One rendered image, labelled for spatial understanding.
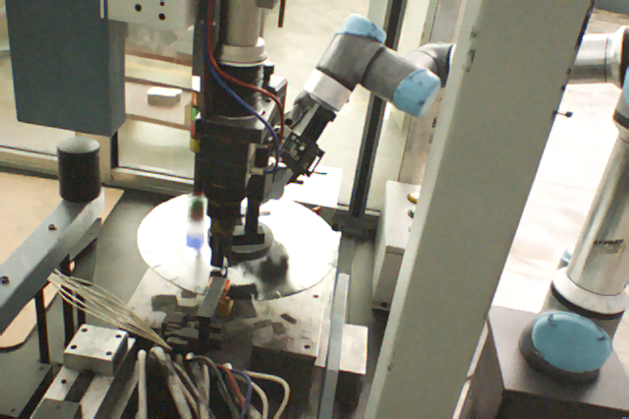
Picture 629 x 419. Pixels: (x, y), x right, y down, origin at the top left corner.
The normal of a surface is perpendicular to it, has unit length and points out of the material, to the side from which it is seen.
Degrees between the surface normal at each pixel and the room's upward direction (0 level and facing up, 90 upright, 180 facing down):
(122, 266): 0
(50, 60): 90
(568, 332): 98
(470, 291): 90
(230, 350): 0
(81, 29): 90
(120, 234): 0
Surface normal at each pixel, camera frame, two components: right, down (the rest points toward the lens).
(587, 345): -0.49, 0.49
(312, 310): 0.14, -0.86
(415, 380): -0.11, 0.48
